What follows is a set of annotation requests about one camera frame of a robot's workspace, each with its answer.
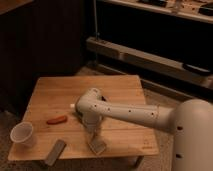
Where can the orange carrot toy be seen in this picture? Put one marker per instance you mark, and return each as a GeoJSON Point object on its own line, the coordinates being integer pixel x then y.
{"type": "Point", "coordinates": [57, 120]}

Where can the wooden table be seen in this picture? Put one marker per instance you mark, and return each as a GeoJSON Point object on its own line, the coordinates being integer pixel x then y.
{"type": "Point", "coordinates": [52, 97]}

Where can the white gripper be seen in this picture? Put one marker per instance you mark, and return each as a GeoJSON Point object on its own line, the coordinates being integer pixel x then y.
{"type": "Point", "coordinates": [91, 122]}

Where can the metal table leg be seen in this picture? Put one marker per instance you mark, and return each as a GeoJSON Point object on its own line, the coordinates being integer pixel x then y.
{"type": "Point", "coordinates": [138, 161]}

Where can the long metal rail shelf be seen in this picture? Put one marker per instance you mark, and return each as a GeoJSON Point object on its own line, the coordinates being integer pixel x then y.
{"type": "Point", "coordinates": [148, 61]}

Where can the upper wooden shelf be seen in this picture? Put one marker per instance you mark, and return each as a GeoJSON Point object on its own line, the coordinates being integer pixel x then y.
{"type": "Point", "coordinates": [188, 9]}

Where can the white sponge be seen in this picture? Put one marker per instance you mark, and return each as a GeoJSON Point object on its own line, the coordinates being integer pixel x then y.
{"type": "Point", "coordinates": [97, 145]}

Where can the black object on rail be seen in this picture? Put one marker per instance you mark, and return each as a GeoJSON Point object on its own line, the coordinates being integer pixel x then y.
{"type": "Point", "coordinates": [196, 70]}

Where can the vertical metal pole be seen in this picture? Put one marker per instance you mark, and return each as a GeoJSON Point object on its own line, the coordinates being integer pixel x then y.
{"type": "Point", "coordinates": [95, 20]}

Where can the grey rectangular block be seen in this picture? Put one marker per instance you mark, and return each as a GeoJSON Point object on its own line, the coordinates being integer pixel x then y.
{"type": "Point", "coordinates": [55, 152]}

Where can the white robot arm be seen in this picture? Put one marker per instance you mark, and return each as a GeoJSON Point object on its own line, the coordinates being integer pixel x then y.
{"type": "Point", "coordinates": [190, 123]}

